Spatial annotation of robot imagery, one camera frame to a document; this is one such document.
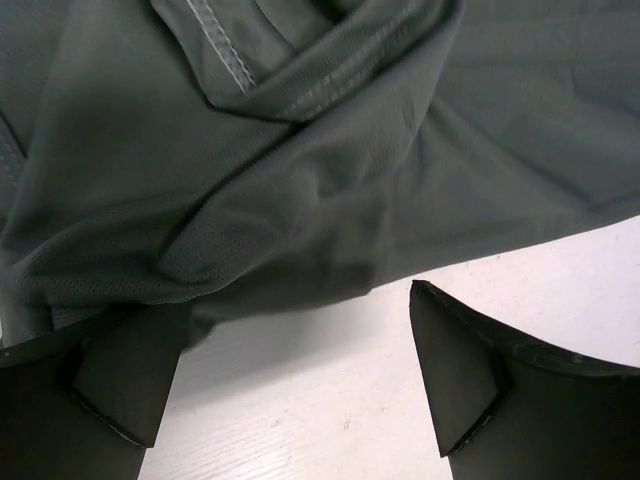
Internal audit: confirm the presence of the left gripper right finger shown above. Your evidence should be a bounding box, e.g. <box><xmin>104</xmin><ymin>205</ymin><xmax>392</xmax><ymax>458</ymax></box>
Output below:
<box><xmin>410</xmin><ymin>281</ymin><xmax>639</xmax><ymax>480</ymax></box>

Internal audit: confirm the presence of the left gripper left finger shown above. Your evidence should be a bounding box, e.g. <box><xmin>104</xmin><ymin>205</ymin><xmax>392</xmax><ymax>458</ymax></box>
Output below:
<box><xmin>1</xmin><ymin>303</ymin><xmax>192</xmax><ymax>480</ymax></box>

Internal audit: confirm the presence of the dark grey t shirt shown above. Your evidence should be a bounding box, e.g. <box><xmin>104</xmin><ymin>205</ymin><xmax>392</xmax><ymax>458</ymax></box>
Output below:
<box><xmin>1</xmin><ymin>1</ymin><xmax>639</xmax><ymax>346</ymax></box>

